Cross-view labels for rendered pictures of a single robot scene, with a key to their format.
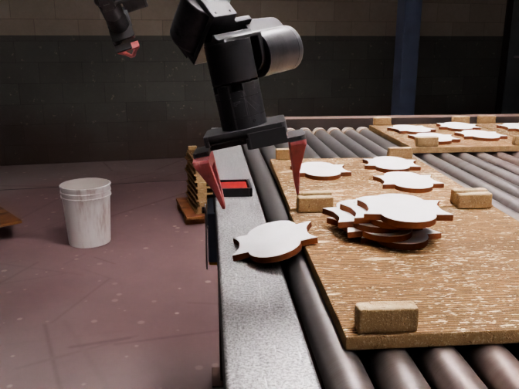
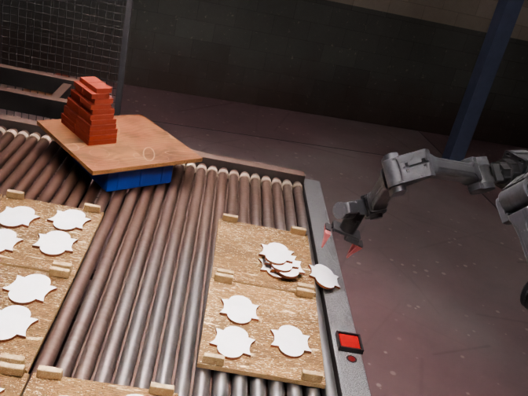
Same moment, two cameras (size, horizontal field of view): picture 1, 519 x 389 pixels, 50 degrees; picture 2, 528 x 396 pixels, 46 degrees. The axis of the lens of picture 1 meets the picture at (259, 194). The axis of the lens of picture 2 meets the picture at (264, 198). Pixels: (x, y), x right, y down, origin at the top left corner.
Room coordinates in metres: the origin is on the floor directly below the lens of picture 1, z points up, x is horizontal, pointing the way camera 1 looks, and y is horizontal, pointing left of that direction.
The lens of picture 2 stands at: (2.62, -0.34, 2.05)
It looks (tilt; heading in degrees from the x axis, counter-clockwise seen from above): 25 degrees down; 178
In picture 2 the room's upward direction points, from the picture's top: 13 degrees clockwise
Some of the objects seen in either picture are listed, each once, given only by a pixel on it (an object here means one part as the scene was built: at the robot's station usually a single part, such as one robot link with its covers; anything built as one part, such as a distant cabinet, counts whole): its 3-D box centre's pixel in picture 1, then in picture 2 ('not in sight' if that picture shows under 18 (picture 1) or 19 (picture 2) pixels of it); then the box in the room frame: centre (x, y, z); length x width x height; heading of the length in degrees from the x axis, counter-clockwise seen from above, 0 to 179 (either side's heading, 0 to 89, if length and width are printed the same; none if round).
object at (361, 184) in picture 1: (363, 181); (262, 328); (1.11, -0.21, 0.93); 0.41 x 0.35 x 0.02; 4
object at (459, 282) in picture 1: (439, 258); (263, 255); (0.70, -0.24, 0.93); 0.41 x 0.35 x 0.02; 5
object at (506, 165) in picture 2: not in sight; (503, 172); (0.77, 0.42, 1.45); 0.09 x 0.08 x 0.12; 33
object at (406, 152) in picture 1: (399, 152); (213, 359); (1.32, -0.33, 0.95); 0.06 x 0.02 x 0.03; 94
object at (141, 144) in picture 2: not in sight; (119, 141); (0.21, -0.91, 1.03); 0.50 x 0.50 x 0.02; 45
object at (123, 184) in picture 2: not in sight; (122, 160); (0.26, -0.88, 0.97); 0.31 x 0.31 x 0.10; 45
